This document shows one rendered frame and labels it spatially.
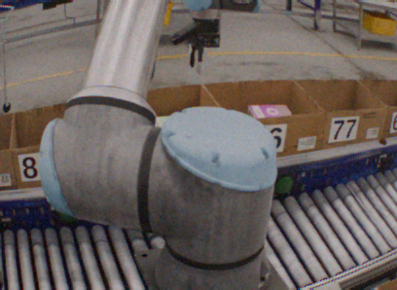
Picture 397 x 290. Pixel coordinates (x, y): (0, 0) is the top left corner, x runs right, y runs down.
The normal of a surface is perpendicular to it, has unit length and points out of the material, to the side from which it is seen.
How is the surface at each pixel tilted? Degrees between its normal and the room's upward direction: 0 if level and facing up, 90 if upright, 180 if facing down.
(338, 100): 89
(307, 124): 90
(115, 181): 58
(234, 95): 90
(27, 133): 90
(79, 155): 43
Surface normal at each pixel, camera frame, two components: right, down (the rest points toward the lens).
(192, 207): -0.22, 0.33
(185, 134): 0.11, -0.87
